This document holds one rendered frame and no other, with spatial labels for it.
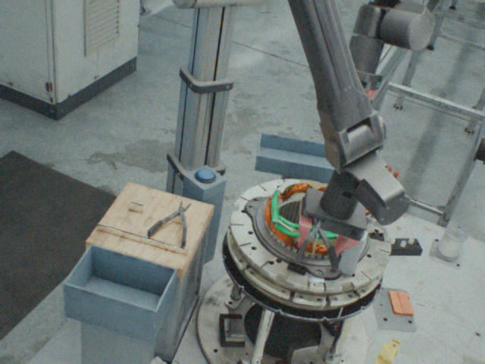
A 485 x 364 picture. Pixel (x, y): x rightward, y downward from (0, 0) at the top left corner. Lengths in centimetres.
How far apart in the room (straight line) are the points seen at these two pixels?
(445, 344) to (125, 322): 79
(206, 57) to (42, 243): 149
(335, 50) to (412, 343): 87
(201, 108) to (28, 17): 195
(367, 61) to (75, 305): 65
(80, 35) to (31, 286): 146
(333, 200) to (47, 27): 248
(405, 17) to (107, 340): 76
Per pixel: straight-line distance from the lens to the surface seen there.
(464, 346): 156
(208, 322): 138
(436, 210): 308
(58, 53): 331
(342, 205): 96
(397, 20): 101
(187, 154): 156
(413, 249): 172
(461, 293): 169
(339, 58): 82
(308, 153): 154
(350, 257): 110
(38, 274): 258
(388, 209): 89
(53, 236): 273
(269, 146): 153
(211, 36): 142
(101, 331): 116
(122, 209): 123
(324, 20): 80
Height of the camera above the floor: 185
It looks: 36 degrees down
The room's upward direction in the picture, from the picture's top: 10 degrees clockwise
